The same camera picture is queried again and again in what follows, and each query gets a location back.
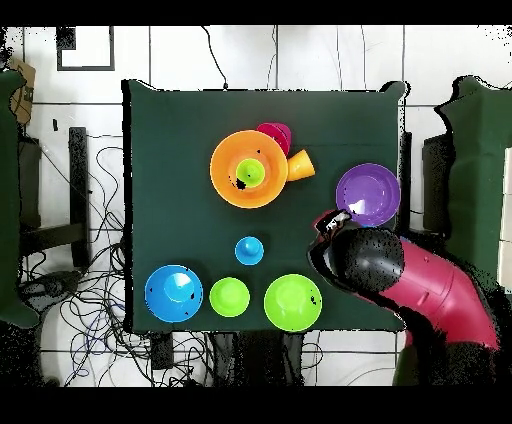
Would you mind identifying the orange plastic cup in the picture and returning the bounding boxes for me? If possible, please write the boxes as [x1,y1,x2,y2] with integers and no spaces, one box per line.
[285,148,316,183]

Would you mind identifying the green plastic cup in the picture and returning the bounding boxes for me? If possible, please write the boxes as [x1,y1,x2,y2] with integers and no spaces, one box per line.
[235,157,267,188]

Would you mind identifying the small pink-red bowl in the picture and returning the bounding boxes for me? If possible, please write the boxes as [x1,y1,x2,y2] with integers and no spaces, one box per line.
[255,122,293,157]

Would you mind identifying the large yellow-orange bowl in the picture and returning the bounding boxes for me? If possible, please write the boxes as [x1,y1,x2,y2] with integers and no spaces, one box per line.
[209,129,289,210]

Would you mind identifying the purple shallow bowl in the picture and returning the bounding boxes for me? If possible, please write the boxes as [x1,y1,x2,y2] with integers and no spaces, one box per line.
[335,162,402,228]

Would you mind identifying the blue plastic cup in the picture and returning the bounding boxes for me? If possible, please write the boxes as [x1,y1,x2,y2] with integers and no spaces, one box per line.
[234,236,265,267]

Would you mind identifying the large green bowl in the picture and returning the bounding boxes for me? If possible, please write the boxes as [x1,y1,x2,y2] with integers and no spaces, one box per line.
[263,273,324,333]

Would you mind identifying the small green bowl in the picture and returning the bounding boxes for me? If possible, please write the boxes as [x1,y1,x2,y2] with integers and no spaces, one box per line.
[208,276,252,318]

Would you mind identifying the green cloth side table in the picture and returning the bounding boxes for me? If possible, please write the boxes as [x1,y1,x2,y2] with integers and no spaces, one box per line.
[0,68,40,330]
[433,74,512,289]

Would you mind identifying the dark green tablecloth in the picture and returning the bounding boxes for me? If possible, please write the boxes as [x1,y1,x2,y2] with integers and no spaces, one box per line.
[121,78,411,334]

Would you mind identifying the blue plastic bowl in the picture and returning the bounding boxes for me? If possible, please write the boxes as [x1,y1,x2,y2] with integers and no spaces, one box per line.
[144,264,204,324]

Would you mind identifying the dark grey stand foot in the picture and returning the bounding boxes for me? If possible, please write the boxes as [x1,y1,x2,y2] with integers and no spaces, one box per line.
[19,269,83,313]

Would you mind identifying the cardboard box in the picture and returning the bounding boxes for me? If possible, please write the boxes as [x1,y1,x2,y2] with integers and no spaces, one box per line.
[8,58,37,126]

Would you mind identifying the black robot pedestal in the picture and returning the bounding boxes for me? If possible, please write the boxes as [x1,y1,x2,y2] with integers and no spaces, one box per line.
[211,330,305,386]

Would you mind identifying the black cable with plug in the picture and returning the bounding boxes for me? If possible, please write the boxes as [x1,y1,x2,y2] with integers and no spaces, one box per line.
[200,25,230,91]

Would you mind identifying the tangle of black cables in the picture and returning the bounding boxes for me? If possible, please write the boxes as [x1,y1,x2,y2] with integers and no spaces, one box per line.
[19,135,213,386]

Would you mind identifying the black metal frame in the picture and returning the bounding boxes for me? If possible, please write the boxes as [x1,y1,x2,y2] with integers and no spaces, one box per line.
[18,126,91,269]

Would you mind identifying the black floor frame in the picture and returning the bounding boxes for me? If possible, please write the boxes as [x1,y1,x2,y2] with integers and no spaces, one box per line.
[55,25,116,72]

